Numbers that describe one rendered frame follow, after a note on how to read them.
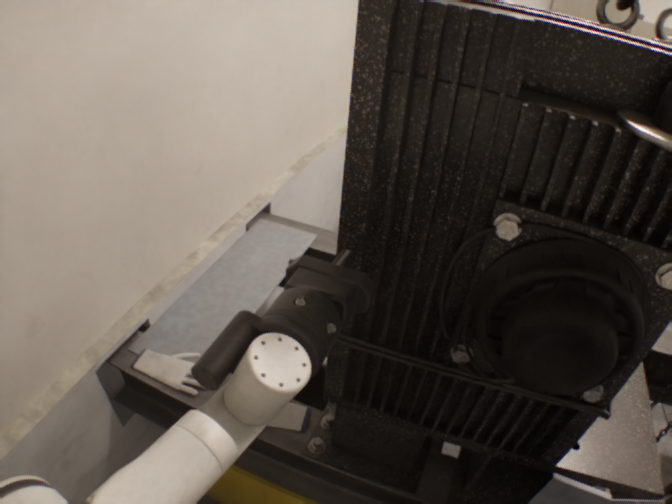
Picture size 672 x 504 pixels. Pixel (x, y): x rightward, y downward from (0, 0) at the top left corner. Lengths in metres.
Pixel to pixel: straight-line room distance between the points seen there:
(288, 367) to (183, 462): 0.13
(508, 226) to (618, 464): 0.63
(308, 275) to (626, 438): 0.78
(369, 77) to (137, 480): 0.47
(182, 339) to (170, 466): 0.97
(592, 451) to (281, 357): 0.74
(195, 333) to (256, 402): 0.92
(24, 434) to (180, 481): 0.86
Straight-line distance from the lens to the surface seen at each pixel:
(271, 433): 1.12
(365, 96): 0.54
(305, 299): 0.50
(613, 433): 1.06
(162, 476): 0.39
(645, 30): 3.70
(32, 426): 1.22
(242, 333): 0.48
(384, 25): 0.52
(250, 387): 0.42
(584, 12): 3.61
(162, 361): 1.28
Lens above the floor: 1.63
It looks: 36 degrees down
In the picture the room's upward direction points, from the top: 5 degrees clockwise
